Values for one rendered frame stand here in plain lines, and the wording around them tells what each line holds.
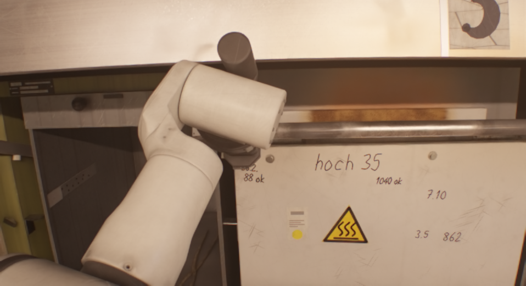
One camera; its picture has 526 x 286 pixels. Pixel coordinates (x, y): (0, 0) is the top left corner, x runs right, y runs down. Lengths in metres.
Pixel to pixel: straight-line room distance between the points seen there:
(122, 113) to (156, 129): 0.56
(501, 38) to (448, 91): 0.33
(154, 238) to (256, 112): 0.16
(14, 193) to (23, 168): 0.07
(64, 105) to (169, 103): 0.62
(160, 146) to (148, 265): 0.10
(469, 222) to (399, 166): 0.20
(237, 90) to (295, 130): 0.26
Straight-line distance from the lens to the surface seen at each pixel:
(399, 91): 0.88
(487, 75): 0.95
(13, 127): 1.13
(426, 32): 0.57
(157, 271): 0.29
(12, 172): 1.13
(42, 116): 1.01
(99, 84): 0.93
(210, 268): 1.25
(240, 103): 0.38
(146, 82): 0.89
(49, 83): 0.99
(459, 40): 0.58
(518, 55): 0.62
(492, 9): 0.61
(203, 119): 0.39
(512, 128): 0.73
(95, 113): 0.94
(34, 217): 1.16
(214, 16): 0.55
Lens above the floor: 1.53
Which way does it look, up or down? 14 degrees down
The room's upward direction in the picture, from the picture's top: 2 degrees counter-clockwise
